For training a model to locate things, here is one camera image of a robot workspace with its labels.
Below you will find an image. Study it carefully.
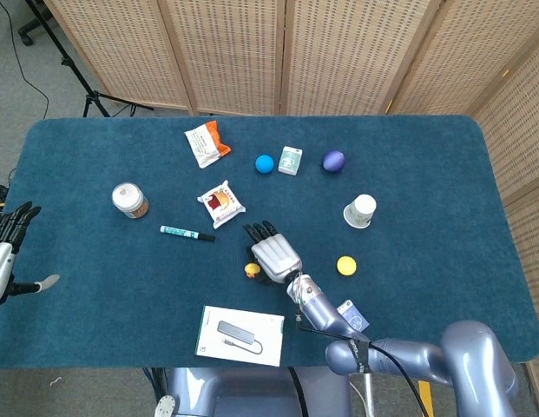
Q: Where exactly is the black tripod stand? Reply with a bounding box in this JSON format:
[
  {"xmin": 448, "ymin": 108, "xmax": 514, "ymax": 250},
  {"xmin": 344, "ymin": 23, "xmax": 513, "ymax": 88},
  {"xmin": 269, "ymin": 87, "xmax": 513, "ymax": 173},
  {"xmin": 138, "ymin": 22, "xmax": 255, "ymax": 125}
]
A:
[{"xmin": 24, "ymin": 0, "xmax": 154, "ymax": 118}]

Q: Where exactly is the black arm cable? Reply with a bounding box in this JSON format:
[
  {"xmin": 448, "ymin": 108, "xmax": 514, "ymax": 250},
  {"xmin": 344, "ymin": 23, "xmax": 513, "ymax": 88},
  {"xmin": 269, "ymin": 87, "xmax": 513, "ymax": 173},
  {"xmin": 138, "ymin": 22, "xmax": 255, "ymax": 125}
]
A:
[{"xmin": 294, "ymin": 315, "xmax": 429, "ymax": 417}]

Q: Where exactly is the orange white snack packet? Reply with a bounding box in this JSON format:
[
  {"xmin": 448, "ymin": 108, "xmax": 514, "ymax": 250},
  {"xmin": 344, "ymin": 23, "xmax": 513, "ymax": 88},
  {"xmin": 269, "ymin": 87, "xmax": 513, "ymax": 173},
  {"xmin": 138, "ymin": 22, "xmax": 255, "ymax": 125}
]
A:
[{"xmin": 184, "ymin": 120, "xmax": 232, "ymax": 169}]

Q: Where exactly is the black chair base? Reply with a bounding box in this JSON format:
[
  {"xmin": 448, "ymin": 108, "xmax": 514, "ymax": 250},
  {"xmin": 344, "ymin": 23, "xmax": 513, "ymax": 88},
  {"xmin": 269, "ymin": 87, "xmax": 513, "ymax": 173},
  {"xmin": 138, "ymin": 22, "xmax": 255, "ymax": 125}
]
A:
[{"xmin": 17, "ymin": 17, "xmax": 36, "ymax": 47}]

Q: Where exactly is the purple egg-shaped ball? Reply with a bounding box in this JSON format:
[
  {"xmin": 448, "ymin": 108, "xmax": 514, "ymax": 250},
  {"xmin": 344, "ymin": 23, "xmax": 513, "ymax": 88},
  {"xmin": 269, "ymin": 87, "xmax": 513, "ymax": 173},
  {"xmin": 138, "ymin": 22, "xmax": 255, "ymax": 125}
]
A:
[{"xmin": 322, "ymin": 149, "xmax": 346, "ymax": 174}]

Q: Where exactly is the yellow round disc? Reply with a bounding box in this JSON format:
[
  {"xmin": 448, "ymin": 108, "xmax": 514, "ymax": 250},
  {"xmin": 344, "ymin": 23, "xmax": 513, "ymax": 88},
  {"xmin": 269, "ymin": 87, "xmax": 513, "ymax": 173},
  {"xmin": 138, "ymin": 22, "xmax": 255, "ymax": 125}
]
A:
[{"xmin": 336, "ymin": 255, "xmax": 358, "ymax": 277}]

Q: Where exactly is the burger print snack packet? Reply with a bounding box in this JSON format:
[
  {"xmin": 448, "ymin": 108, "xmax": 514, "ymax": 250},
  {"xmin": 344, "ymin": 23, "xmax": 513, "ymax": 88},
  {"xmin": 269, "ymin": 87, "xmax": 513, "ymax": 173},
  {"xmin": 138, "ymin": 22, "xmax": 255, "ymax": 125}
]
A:
[{"xmin": 196, "ymin": 179, "xmax": 247, "ymax": 230}]

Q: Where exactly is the clear jar of nuts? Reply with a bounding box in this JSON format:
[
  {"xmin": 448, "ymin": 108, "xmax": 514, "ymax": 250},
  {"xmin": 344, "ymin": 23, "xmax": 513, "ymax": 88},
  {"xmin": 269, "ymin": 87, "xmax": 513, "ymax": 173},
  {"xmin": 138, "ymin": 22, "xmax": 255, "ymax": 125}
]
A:
[{"xmin": 111, "ymin": 182, "xmax": 150, "ymax": 220}]

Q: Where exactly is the black floor cable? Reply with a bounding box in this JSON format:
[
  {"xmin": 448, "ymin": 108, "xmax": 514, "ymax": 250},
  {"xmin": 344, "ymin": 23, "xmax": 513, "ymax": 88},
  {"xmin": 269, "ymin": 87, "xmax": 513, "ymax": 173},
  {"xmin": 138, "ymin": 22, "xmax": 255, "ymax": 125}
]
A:
[{"xmin": 0, "ymin": 0, "xmax": 50, "ymax": 119}]

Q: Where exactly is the blue table mat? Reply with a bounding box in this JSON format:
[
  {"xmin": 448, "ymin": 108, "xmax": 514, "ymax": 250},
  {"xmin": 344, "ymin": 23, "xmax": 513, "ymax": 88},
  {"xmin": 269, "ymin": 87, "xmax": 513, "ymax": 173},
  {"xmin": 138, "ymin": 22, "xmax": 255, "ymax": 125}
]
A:
[{"xmin": 0, "ymin": 114, "xmax": 539, "ymax": 370}]

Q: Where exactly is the silver table leg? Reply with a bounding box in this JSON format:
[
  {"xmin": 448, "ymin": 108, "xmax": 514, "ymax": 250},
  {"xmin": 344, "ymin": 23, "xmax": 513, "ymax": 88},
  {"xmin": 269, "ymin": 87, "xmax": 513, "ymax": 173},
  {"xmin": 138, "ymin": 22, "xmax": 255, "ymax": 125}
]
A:
[{"xmin": 363, "ymin": 373, "xmax": 376, "ymax": 417}]

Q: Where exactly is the silver-blue robot torso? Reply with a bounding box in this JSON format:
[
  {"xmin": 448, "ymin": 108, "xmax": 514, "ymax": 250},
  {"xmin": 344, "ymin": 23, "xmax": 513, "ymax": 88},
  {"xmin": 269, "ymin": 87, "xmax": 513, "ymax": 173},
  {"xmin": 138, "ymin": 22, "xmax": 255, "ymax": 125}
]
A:
[{"xmin": 168, "ymin": 367, "xmax": 353, "ymax": 417}]

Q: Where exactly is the green tissue pack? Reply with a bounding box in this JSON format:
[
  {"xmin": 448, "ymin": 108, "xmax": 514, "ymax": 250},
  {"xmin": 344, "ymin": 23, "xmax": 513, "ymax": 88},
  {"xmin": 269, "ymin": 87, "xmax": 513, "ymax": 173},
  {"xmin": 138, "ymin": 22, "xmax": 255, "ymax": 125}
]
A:
[{"xmin": 278, "ymin": 145, "xmax": 304, "ymax": 176}]

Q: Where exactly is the green white marker pen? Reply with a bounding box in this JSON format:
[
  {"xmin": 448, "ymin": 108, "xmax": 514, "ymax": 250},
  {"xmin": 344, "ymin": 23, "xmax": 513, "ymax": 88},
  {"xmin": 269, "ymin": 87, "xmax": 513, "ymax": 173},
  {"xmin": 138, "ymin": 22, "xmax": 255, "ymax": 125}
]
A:
[{"xmin": 159, "ymin": 224, "xmax": 217, "ymax": 243}]

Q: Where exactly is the white paper cup leaf print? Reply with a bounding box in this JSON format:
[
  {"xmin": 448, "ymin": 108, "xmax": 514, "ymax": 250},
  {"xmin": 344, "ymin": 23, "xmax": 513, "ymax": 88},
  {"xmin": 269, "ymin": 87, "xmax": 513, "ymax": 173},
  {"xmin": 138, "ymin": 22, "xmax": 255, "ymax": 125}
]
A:
[{"xmin": 342, "ymin": 193, "xmax": 378, "ymax": 229}]

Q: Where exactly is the white USB hub box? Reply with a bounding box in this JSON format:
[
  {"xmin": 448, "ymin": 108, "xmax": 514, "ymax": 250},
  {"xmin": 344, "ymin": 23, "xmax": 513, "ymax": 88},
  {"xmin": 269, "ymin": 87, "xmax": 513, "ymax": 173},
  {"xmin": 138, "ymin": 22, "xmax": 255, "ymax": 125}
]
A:
[{"xmin": 194, "ymin": 305, "xmax": 286, "ymax": 368}]

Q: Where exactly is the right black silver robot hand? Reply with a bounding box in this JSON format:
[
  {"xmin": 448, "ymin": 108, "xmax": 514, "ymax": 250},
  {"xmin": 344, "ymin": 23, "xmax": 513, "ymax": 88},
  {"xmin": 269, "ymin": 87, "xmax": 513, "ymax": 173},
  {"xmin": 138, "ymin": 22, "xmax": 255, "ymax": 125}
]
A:
[{"xmin": 242, "ymin": 220, "xmax": 304, "ymax": 286}]

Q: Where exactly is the blue tissue pack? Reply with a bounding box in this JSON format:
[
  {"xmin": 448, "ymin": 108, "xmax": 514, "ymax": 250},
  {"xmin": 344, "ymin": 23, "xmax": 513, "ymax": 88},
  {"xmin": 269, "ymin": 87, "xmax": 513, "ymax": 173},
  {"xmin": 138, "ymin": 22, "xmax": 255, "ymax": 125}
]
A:
[{"xmin": 337, "ymin": 299, "xmax": 371, "ymax": 334}]

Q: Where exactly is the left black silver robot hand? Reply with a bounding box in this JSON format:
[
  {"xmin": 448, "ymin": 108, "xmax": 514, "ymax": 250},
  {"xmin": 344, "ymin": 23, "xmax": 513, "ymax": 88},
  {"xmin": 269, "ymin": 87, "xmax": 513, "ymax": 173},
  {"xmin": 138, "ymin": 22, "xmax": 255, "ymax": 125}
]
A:
[{"xmin": 0, "ymin": 201, "xmax": 61, "ymax": 310}]

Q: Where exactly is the white metal bracket plate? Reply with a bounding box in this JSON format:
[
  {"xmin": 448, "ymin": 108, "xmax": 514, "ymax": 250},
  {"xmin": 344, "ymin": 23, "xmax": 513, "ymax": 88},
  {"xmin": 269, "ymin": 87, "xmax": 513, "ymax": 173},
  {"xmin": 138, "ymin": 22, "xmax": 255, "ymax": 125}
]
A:
[{"xmin": 154, "ymin": 394, "xmax": 177, "ymax": 417}]

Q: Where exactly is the black hose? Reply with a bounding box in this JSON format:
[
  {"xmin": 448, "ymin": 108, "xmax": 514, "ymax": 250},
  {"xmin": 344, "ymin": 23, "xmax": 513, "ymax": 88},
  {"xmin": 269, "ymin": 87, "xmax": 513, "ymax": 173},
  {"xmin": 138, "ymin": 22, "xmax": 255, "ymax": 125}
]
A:
[{"xmin": 287, "ymin": 367, "xmax": 308, "ymax": 417}]

